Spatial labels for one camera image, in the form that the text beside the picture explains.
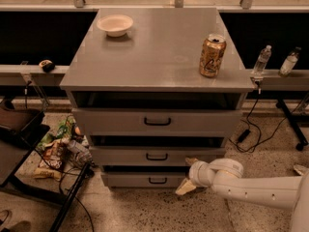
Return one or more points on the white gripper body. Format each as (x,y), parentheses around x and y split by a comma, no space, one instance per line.
(197,174)

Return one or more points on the grey drawer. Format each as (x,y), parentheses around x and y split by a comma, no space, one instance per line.
(142,180)
(156,122)
(152,156)

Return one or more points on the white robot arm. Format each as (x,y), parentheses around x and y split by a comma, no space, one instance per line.
(224,177)

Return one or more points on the grey drawer cabinet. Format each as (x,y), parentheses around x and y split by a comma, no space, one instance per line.
(156,66)

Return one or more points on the grey bottom drawer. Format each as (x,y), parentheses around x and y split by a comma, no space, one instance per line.
(142,180)

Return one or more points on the grey top drawer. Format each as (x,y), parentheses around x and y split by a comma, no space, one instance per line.
(156,122)

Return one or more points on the black tripod leg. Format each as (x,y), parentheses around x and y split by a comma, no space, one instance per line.
(69,198)

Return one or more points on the grey knit sneaker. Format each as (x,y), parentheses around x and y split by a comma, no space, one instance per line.
(300,169)

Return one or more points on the black wheeled stand leg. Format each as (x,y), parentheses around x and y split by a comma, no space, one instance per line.
(293,120)

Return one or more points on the crushed plastic bottle on floor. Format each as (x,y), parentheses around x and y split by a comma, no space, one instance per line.
(80,154)

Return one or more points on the clear water bottle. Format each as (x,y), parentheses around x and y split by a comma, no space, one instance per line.
(262,60)

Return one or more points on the gold soda can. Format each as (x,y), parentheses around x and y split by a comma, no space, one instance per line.
(212,53)

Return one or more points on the green snack bag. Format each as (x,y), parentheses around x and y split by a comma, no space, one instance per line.
(63,133)

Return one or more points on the chips snack bag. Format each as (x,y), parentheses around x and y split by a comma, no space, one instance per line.
(52,162)

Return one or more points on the white paper bowl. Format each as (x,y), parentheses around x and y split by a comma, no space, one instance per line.
(115,25)

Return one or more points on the dark shoe bottom left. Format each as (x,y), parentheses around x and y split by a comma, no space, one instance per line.
(7,226)

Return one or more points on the black yellow tape measure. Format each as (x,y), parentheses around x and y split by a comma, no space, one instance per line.
(47,66)

